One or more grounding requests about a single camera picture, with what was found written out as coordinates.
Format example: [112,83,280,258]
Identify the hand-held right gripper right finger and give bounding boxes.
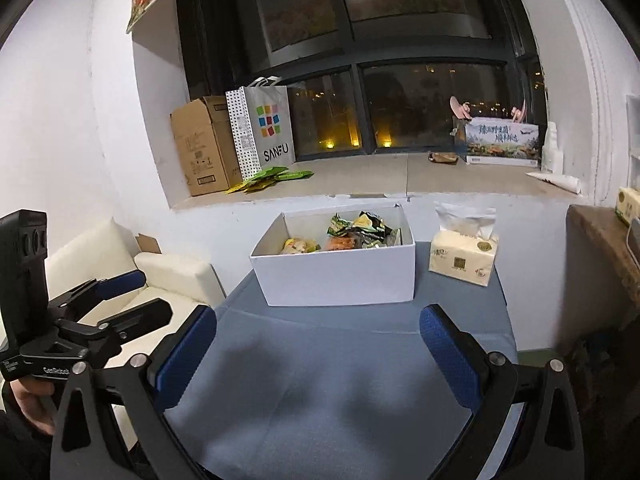
[419,303,587,480]

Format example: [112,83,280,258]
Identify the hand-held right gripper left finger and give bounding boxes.
[50,304,218,480]

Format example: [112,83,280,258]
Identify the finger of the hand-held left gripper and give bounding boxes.
[96,297,174,347]
[46,268,147,313]

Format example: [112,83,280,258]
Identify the white cardboard box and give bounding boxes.
[248,202,417,308]

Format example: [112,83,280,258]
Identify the person's left forearm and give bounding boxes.
[0,400,53,480]

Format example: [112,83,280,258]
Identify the person's left hand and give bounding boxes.
[0,377,60,435]

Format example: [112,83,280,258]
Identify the white armchair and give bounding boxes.
[42,217,227,461]

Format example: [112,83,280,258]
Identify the cardboard flap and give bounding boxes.
[134,232,162,256]

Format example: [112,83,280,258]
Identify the large beige tissue pack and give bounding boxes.
[428,201,500,289]

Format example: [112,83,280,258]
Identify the blue tablecloth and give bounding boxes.
[162,240,527,480]

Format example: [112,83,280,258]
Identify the snack packets in box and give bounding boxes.
[352,211,404,250]

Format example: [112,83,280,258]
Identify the orange snack packet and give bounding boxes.
[324,234,362,252]

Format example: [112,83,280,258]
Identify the brown cardboard box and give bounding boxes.
[169,95,247,198]

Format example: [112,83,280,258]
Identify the black yellow snack packet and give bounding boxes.
[327,212,360,237]

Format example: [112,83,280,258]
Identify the pile of green sachets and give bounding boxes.
[224,165,315,196]

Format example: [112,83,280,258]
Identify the wooden side table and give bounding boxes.
[565,203,640,307]

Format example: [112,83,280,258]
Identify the white paper roll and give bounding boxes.
[525,169,584,195]

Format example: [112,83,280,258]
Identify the printed landscape box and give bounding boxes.
[451,116,542,167]

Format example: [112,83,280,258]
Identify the white shopping bag coloured squares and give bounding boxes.
[224,75,296,182]

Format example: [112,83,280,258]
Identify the white plastic bottle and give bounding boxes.
[542,120,564,174]

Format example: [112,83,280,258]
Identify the black window frame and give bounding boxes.
[175,0,549,162]

